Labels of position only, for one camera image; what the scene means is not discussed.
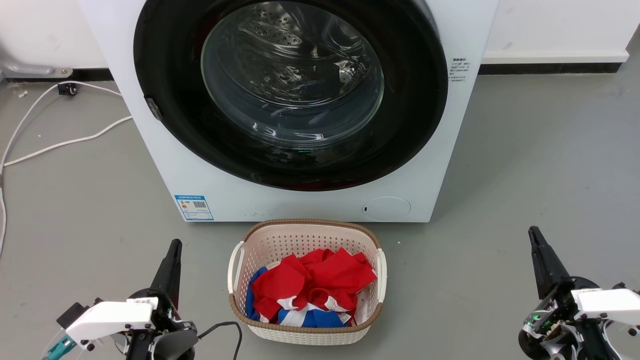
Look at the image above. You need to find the thin white cable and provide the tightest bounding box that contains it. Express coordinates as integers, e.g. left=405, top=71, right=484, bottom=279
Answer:
left=0, top=80, right=124, bottom=257

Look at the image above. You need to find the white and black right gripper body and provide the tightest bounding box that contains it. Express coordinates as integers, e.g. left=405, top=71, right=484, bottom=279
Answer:
left=518, top=277, right=640, bottom=360

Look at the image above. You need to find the grey hose with bracket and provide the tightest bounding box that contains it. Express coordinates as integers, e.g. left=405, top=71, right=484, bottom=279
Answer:
left=0, top=46, right=74, bottom=80

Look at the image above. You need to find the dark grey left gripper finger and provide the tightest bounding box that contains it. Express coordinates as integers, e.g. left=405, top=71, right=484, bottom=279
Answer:
left=150, top=238, right=183, bottom=307

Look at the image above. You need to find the cream perforated laundry basket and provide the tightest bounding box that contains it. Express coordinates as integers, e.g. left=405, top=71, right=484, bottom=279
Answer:
left=227, top=218, right=388, bottom=346

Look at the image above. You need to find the teal left camera connector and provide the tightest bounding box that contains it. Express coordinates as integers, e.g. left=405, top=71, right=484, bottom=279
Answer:
left=42, top=336, right=77, bottom=360

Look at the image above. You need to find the blue and white garment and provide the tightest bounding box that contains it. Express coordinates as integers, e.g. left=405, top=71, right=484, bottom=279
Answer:
left=245, top=266, right=352, bottom=329

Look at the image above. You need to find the round white filter cover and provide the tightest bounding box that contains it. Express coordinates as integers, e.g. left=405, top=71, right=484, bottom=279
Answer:
left=361, top=196, right=412, bottom=222

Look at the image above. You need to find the blue energy label sticker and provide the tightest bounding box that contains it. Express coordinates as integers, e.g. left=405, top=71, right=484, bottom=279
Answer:
left=174, top=194, right=215, bottom=222

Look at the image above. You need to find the red garment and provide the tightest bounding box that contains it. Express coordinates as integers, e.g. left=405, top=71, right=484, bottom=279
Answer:
left=251, top=248, right=378, bottom=324

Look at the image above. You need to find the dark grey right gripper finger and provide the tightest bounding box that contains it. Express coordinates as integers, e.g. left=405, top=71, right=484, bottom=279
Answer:
left=528, top=225, right=571, bottom=300

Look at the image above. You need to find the black text label sticker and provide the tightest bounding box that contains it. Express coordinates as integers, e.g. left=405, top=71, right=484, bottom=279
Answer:
left=448, top=57, right=472, bottom=84

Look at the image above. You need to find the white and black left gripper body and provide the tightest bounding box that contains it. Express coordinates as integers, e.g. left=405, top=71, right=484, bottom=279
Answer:
left=65, top=288, right=199, bottom=360

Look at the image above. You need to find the white front-load washing machine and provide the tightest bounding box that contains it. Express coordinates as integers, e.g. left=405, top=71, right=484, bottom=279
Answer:
left=79, top=0, right=500, bottom=224

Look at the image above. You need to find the black round glass washer door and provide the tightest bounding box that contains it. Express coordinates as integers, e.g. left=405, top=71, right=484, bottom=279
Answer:
left=133, top=0, right=449, bottom=192

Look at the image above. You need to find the thick white cable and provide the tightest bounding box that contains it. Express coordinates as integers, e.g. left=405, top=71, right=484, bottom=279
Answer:
left=2, top=115, right=134, bottom=168

